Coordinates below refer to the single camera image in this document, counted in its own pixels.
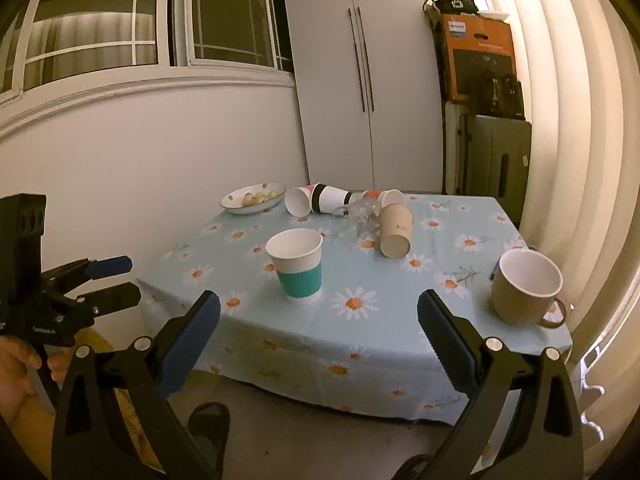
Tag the black handbag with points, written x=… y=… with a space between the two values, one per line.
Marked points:
x=500 y=95

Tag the white orange paper cup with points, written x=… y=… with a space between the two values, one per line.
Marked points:
x=385 y=198

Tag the white floral plate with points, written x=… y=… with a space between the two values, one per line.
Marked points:
x=235 y=200

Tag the black camera bag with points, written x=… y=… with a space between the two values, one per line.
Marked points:
x=456 y=4

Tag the blue daisy print tablecloth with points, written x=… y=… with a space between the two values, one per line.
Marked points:
x=360 y=270

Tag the pile of pale snacks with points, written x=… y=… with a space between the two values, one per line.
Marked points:
x=261 y=197

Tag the cream curtain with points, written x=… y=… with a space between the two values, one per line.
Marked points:
x=575 y=110

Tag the beige ceramic mug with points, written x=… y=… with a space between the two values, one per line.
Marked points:
x=517 y=300

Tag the orange cardboard box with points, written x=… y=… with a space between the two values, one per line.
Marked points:
x=475 y=50

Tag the grey suitcase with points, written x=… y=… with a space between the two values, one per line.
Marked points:
x=500 y=155

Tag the white wardrobe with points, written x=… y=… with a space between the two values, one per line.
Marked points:
x=395 y=85

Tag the white black pink paper cup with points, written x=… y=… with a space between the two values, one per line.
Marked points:
x=327 y=199

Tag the person's left hand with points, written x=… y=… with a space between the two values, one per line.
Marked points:
x=17 y=365

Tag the black slipper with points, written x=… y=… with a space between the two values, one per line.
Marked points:
x=210 y=422

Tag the clear plastic cup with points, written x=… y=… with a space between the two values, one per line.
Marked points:
x=361 y=215

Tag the white framed window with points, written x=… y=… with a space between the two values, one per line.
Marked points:
x=125 y=20

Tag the teal and white paper cup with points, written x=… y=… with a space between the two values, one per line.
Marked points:
x=296 y=272

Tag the brown paper cup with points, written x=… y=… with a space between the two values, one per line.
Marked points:
x=396 y=227

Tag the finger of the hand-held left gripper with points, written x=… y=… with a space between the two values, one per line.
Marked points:
x=117 y=298
x=110 y=266

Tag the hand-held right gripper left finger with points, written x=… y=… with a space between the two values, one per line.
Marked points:
x=192 y=341

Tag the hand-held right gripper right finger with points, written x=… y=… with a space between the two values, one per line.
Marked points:
x=445 y=341

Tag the white suitcase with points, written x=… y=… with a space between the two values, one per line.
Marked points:
x=451 y=145

